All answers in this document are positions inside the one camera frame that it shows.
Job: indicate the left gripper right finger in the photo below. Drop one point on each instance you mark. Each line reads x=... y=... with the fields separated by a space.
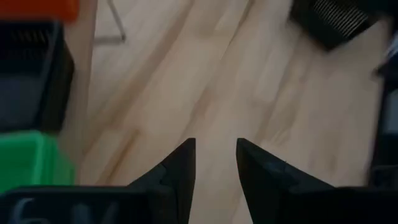
x=311 y=205

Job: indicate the orange plastic slotted basket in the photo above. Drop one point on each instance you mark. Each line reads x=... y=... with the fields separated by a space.
x=37 y=9

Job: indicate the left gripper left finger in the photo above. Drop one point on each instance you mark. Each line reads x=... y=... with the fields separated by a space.
x=93 y=205

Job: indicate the green plastic slotted basket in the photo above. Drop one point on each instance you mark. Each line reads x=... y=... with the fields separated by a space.
x=28 y=158

